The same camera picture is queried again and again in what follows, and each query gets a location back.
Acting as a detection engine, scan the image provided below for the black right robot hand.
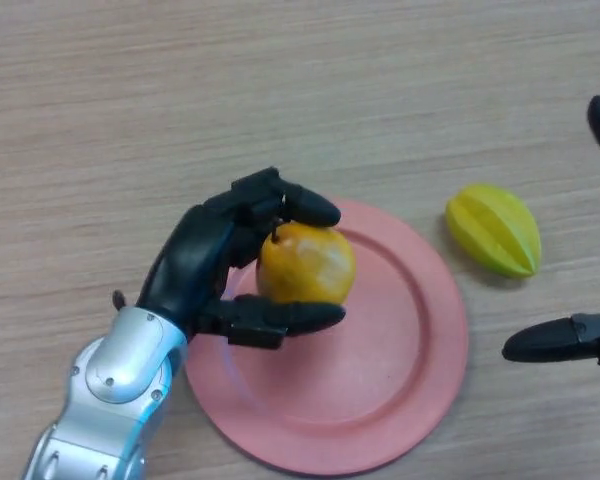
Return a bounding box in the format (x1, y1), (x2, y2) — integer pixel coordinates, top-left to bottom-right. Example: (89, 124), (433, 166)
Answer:
(501, 27), (600, 370)

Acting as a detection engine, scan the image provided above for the yellow-green starfruit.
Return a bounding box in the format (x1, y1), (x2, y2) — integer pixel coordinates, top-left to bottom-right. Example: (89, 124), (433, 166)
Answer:
(444, 183), (543, 279)

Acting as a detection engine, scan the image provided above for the pink round plate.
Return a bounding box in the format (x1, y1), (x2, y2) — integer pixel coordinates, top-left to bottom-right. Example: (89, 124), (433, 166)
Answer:
(183, 198), (470, 476)

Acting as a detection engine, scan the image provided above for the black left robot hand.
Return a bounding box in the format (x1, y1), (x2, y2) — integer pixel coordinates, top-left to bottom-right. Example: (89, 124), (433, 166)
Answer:
(135, 166), (348, 351)

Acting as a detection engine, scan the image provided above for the yellow pear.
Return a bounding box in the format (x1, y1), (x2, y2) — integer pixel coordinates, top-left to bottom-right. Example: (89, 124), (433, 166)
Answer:
(255, 221), (357, 307)

